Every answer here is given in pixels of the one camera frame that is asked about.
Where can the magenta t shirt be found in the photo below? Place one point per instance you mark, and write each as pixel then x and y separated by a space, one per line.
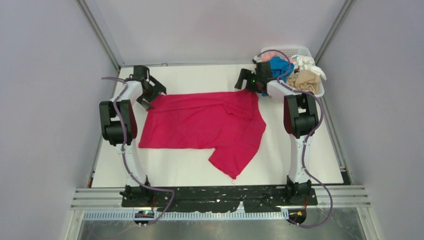
pixel 229 123

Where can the white plastic basket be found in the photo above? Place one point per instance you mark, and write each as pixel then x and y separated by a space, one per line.
pixel 291 52

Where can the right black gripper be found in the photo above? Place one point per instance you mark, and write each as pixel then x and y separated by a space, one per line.
pixel 246 74

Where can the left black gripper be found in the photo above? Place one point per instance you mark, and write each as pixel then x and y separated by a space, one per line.
pixel 156 89

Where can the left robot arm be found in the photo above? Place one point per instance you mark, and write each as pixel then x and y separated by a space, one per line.
pixel 120 129

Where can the blue t shirt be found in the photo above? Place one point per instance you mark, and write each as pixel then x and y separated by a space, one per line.
pixel 280 68

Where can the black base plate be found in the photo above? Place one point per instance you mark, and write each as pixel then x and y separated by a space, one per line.
pixel 215 199

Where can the aluminium frame rail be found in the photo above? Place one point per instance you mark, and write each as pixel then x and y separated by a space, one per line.
pixel 105 198

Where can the salmon pink t shirt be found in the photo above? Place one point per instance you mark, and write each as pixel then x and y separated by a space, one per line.
pixel 265 57

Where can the beige t shirt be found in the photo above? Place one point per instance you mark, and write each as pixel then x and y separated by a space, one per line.
pixel 305 81

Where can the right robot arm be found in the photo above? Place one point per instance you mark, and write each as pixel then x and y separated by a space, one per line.
pixel 302 116

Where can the white t shirt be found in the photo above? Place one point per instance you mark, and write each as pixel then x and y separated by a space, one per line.
pixel 303 62

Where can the slotted cable duct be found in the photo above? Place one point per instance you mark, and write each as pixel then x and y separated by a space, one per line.
pixel 138 215

